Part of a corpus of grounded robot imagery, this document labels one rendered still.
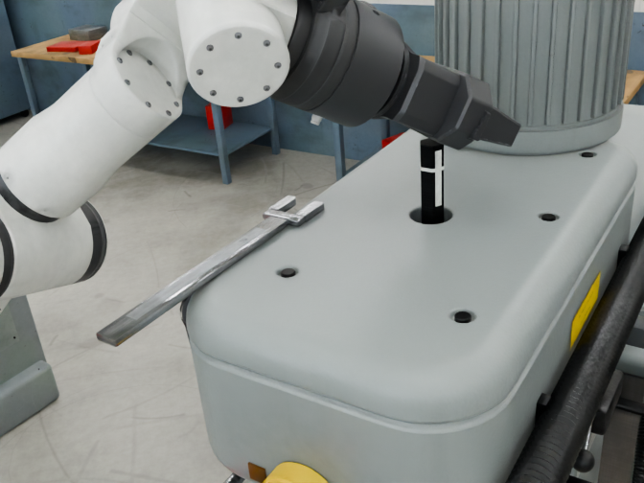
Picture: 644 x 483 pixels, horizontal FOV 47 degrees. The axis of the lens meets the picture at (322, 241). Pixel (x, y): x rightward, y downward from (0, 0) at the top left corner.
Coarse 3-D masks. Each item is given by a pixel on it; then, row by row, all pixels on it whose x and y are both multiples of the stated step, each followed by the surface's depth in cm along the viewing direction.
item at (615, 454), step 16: (624, 352) 104; (640, 352) 104; (624, 368) 104; (640, 368) 103; (624, 384) 105; (640, 384) 103; (640, 400) 104; (624, 416) 107; (640, 416) 106; (608, 432) 110; (624, 432) 108; (608, 448) 111; (624, 448) 109; (608, 464) 112; (624, 464) 111; (608, 480) 113; (624, 480) 112
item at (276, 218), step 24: (264, 216) 66; (288, 216) 65; (312, 216) 66; (240, 240) 62; (264, 240) 63; (216, 264) 58; (168, 288) 56; (192, 288) 56; (144, 312) 53; (120, 336) 51
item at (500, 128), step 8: (496, 112) 60; (488, 120) 60; (496, 120) 60; (504, 120) 60; (512, 120) 61; (488, 128) 60; (496, 128) 60; (504, 128) 61; (512, 128) 61; (488, 136) 60; (496, 136) 61; (504, 136) 61; (512, 136) 61; (504, 144) 61; (512, 144) 62
